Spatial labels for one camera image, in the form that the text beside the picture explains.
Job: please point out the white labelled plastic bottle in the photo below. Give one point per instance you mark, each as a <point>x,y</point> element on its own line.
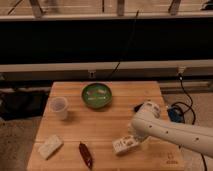
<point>124,144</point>

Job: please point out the black rectangular box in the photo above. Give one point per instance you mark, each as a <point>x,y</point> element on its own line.
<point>136,108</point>

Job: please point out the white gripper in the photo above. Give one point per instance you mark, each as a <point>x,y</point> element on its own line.
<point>139,137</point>

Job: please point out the clear plastic cup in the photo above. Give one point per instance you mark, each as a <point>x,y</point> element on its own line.
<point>59,106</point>

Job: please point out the white wall socket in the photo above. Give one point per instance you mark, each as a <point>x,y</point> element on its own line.
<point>92,74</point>

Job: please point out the white sponge block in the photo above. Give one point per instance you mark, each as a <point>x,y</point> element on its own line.
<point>49,146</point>

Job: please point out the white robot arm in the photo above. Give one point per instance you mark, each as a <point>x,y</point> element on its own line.
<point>147,121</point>

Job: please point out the dark red chili pepper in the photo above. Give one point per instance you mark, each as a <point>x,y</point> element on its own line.
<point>87,157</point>

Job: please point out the green ceramic bowl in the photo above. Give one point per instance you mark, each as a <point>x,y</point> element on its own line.
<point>96,95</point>

